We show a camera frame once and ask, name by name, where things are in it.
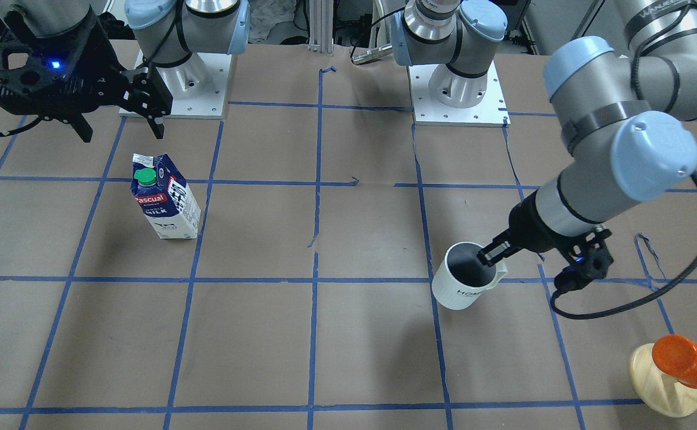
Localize white mug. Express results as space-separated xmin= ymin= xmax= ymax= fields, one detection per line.
xmin=432 ymin=242 xmax=508 ymax=310

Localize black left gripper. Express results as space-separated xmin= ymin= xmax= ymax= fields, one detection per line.
xmin=477 ymin=192 xmax=567 ymax=267

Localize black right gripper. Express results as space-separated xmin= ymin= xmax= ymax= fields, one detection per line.
xmin=0 ymin=12 xmax=173 ymax=143

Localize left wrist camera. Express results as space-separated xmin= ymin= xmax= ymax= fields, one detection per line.
xmin=554 ymin=224 xmax=614 ymax=294

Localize aluminium frame post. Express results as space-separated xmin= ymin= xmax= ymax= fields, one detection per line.
xmin=307 ymin=0 xmax=334 ymax=56

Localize blue white milk carton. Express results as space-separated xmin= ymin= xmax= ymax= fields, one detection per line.
xmin=130 ymin=154 xmax=201 ymax=239

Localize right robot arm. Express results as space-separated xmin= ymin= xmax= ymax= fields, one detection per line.
xmin=0 ymin=1 xmax=250 ymax=142

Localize orange mug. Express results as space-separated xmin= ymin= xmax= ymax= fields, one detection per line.
xmin=651 ymin=334 xmax=697 ymax=389

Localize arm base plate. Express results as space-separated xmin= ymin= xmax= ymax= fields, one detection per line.
xmin=119 ymin=51 xmax=232 ymax=119
xmin=407 ymin=62 xmax=511 ymax=127

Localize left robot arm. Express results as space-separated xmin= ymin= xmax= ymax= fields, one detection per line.
xmin=478 ymin=1 xmax=697 ymax=266

